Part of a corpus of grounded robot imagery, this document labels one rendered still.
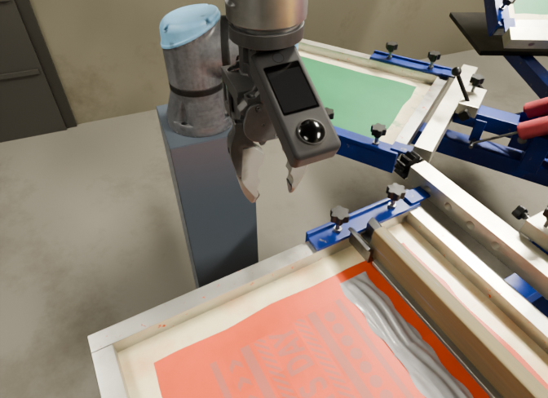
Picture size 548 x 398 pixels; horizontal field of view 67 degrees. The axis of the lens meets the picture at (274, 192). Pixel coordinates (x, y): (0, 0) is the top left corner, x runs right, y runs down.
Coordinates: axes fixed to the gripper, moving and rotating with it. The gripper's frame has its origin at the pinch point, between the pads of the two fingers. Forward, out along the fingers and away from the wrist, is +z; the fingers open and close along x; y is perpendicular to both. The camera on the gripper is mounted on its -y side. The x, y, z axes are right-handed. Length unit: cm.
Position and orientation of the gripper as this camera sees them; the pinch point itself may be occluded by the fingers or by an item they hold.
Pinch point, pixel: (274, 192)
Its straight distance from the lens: 50.6
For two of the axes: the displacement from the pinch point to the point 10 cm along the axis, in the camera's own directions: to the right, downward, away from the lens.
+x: -9.3, 2.4, -2.6
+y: -3.6, -6.4, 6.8
